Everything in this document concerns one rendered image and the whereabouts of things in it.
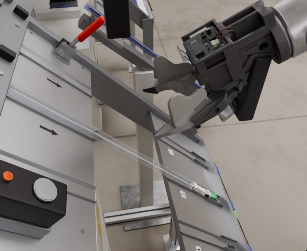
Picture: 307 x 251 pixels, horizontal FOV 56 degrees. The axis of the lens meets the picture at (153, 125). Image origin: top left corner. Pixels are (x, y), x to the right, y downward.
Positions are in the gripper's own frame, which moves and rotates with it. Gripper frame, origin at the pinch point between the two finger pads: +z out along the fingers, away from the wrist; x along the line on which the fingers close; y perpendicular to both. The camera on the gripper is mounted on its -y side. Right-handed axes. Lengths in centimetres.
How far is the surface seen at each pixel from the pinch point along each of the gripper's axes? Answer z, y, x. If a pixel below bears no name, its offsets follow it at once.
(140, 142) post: 23, -47, -42
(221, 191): -0.8, -33.6, -2.1
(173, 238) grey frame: 33, -89, -21
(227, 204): -1.0, -33.6, 1.5
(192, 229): 4.7, -19.6, 10.5
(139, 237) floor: 50, -89, -28
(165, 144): 5.0, -18.3, -9.5
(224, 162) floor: 1, -115, -64
